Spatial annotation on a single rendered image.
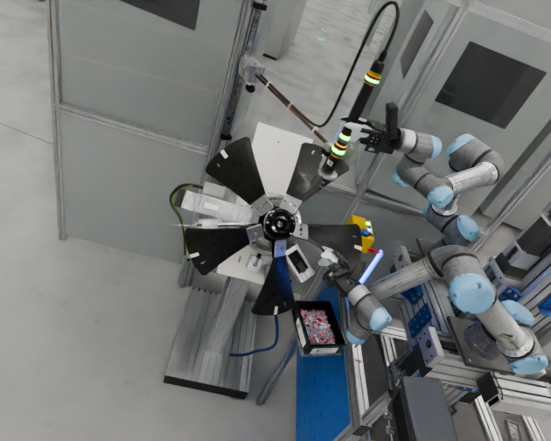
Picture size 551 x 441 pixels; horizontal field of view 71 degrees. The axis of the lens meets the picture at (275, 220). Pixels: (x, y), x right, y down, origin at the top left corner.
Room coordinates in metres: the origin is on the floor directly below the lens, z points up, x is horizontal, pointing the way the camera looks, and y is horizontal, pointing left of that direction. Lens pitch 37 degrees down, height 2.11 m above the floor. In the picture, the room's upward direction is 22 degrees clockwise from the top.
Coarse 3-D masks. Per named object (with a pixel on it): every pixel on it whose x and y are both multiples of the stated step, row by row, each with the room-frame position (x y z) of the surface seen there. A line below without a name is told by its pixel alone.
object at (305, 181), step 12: (312, 144) 1.44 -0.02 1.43; (300, 156) 1.41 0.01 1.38; (312, 156) 1.40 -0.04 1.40; (300, 168) 1.37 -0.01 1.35; (312, 168) 1.36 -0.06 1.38; (336, 168) 1.35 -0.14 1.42; (348, 168) 1.36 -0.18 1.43; (300, 180) 1.32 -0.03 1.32; (312, 180) 1.31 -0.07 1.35; (288, 192) 1.30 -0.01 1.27; (300, 192) 1.28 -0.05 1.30; (312, 192) 1.27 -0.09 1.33
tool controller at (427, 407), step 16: (400, 384) 0.69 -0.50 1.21; (416, 384) 0.69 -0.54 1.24; (432, 384) 0.70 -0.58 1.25; (400, 400) 0.66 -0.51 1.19; (416, 400) 0.64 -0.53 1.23; (432, 400) 0.65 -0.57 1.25; (384, 416) 0.66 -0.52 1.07; (400, 416) 0.62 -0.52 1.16; (416, 416) 0.60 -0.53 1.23; (432, 416) 0.61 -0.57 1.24; (448, 416) 0.62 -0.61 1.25; (400, 432) 0.60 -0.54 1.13; (416, 432) 0.56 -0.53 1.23; (432, 432) 0.57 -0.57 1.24; (448, 432) 0.58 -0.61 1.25
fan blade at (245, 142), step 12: (240, 144) 1.27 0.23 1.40; (216, 156) 1.26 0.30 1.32; (228, 156) 1.26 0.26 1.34; (240, 156) 1.25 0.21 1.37; (252, 156) 1.25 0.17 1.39; (216, 168) 1.25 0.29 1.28; (228, 168) 1.25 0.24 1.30; (240, 168) 1.24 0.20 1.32; (252, 168) 1.24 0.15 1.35; (228, 180) 1.24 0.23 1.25; (240, 180) 1.23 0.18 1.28; (252, 180) 1.22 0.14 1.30; (240, 192) 1.23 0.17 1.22; (252, 192) 1.22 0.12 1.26; (264, 192) 1.21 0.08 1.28
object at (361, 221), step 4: (352, 216) 1.62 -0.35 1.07; (356, 216) 1.63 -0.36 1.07; (348, 220) 1.63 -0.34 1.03; (352, 220) 1.59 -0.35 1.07; (356, 220) 1.60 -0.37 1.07; (360, 220) 1.61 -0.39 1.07; (364, 220) 1.62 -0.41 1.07; (360, 224) 1.58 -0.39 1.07; (364, 224) 1.60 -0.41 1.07; (360, 228) 1.55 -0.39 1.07; (364, 228) 1.56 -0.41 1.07; (372, 232) 1.56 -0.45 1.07; (364, 236) 1.50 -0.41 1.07; (368, 236) 1.51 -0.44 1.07; (372, 236) 1.52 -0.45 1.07; (364, 240) 1.49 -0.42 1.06; (368, 240) 1.50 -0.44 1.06; (372, 240) 1.50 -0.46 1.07; (364, 244) 1.49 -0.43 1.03; (368, 244) 1.50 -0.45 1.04; (364, 248) 1.50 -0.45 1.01; (364, 252) 1.50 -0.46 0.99
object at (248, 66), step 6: (246, 54) 1.67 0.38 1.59; (246, 60) 1.62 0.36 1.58; (252, 60) 1.65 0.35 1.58; (240, 66) 1.64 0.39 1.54; (246, 66) 1.61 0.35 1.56; (252, 66) 1.59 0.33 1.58; (258, 66) 1.61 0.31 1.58; (240, 72) 1.64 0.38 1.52; (246, 72) 1.61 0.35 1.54; (252, 72) 1.60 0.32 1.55; (258, 72) 1.62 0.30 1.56; (246, 78) 1.60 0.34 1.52; (252, 78) 1.60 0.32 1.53
